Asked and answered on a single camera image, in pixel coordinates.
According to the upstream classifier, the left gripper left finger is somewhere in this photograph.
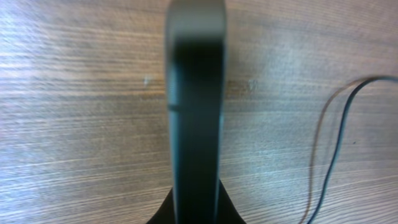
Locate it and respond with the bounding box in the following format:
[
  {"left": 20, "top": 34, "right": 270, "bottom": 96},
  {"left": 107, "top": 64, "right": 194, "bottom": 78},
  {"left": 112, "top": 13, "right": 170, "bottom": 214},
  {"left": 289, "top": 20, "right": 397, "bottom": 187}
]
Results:
[{"left": 147, "top": 189, "right": 174, "bottom": 224}]

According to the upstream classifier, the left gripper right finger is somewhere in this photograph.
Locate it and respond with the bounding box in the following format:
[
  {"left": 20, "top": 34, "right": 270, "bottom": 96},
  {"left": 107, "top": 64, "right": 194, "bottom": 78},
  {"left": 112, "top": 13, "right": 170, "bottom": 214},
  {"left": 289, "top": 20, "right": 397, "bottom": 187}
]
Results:
[{"left": 217, "top": 181, "right": 246, "bottom": 224}]

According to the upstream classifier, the teal Galaxy smartphone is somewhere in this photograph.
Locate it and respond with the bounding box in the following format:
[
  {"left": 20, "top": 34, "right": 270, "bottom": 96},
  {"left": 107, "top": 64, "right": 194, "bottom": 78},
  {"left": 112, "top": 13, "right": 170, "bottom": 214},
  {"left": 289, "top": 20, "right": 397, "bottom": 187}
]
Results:
[{"left": 165, "top": 1, "right": 227, "bottom": 223}]

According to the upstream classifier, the black USB charging cable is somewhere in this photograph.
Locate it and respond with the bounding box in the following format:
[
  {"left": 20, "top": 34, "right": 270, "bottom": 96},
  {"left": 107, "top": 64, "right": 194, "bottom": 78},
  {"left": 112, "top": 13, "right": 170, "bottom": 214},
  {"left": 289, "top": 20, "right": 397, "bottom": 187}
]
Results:
[{"left": 306, "top": 75, "right": 398, "bottom": 224}]

